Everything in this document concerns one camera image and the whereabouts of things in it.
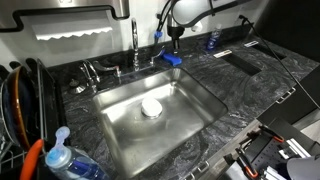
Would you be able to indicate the stainless steel sink basin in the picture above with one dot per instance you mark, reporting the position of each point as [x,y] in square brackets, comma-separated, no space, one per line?
[140,140]

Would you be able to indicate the round chrome counter cap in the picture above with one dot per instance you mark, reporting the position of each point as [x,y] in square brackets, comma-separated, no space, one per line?
[76,87]

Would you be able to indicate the round dinner plate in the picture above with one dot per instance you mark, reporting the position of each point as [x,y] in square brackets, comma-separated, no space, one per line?
[16,106]

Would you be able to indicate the steel paper towel dispenser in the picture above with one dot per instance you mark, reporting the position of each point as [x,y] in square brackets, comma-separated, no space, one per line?
[120,6]

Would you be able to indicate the black clamp orange grip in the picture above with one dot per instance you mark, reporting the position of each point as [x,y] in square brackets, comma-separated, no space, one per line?
[271,133]
[248,165]

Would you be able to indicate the blue dish soap bottle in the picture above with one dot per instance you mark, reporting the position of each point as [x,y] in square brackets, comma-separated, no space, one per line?
[73,163]

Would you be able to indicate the clear bottle blue liquid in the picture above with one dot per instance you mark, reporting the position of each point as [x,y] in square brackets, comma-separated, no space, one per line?
[213,37]

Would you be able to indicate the white paper towel sheet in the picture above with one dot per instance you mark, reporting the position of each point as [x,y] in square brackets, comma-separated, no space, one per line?
[70,30]

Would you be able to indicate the chrome gooseneck faucet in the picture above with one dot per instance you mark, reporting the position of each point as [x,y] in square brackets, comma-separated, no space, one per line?
[135,40]

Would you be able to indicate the aluminium extrusion bar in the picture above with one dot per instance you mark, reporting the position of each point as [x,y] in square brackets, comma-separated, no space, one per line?
[296,148]

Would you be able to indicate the black baking tray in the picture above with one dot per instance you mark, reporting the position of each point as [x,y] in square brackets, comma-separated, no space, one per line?
[50,100]

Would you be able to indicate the black robot cart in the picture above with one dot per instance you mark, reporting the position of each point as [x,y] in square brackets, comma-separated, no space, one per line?
[266,156]

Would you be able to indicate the chrome faucet lever red mark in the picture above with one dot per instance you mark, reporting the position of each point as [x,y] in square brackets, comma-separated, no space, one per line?
[106,67]

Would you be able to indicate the small chrome side faucet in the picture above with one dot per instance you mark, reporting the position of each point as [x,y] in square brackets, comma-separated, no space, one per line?
[90,75]

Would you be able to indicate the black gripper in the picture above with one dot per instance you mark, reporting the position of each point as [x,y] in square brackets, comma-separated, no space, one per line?
[175,32]

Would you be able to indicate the blue sponge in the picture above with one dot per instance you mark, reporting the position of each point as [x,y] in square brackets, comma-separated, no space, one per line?
[172,59]

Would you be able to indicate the chrome faucet lever blue mark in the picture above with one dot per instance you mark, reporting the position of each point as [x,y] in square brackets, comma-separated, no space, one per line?
[156,56]

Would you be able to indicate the white cup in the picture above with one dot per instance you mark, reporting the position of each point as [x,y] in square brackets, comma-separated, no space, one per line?
[151,106]

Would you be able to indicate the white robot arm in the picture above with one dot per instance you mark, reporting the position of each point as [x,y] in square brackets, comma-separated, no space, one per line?
[193,11]

